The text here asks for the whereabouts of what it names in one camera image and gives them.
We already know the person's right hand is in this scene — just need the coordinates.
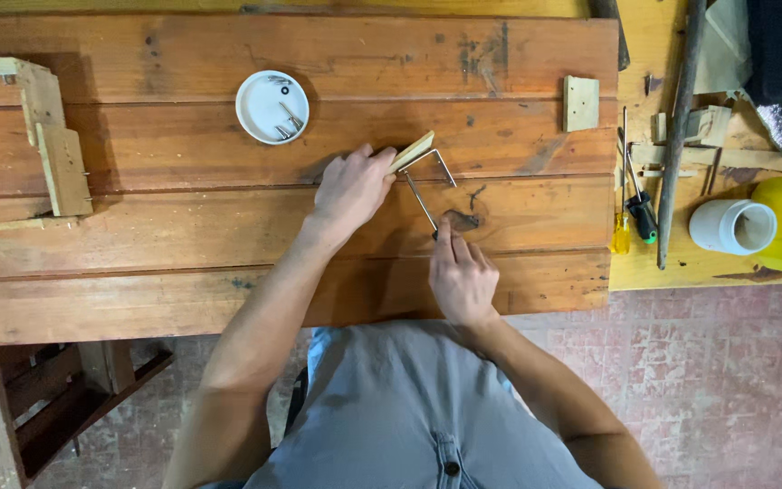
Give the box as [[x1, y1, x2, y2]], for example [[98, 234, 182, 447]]
[[428, 217, 502, 329]]

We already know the person's left hand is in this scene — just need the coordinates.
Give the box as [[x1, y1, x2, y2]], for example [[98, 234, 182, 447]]
[[309, 143, 399, 238]]

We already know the bent metal bracket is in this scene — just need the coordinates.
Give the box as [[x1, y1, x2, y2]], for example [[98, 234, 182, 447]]
[[396, 148, 458, 241]]

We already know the small light wooden slat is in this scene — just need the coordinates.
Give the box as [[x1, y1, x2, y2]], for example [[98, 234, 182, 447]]
[[388, 130, 436, 173]]

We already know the long silver bolt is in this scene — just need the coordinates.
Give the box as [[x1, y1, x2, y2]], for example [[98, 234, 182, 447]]
[[278, 101, 304, 131]]

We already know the white round plastic lid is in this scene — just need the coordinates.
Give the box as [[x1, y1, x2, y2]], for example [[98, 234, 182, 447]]
[[235, 70, 310, 145]]

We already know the person's grey shirt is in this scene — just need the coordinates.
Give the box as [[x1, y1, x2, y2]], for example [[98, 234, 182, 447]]
[[197, 319, 606, 489]]

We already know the small square wooden block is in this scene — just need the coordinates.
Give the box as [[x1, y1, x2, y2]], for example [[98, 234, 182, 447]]
[[563, 75, 601, 133]]

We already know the long dark rod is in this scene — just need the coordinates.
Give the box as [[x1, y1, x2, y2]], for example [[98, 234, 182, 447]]
[[656, 0, 708, 271]]

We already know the white plastic pipe coupling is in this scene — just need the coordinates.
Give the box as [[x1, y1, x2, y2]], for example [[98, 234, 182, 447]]
[[688, 198, 779, 257]]

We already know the chunky wooden offcut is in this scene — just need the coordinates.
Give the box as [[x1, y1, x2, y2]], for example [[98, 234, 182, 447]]
[[685, 105, 733, 148]]

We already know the long flat wooden strip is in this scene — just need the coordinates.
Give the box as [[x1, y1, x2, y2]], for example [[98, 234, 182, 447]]
[[630, 143, 782, 175]]

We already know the beige board piece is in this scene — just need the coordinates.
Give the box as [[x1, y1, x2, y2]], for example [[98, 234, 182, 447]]
[[693, 0, 753, 96]]

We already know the yellow handled screwdriver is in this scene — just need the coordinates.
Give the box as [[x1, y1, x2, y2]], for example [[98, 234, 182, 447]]
[[611, 106, 632, 256]]

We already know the green black handled screwdriver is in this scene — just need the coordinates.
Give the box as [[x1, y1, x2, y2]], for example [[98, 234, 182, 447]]
[[618, 128, 658, 245]]

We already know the light wooden frame assembly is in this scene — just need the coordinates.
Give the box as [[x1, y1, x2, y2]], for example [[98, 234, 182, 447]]
[[0, 57, 95, 231]]

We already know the dark wooden frame under table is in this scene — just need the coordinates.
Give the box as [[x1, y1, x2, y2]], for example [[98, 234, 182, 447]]
[[0, 340, 176, 489]]

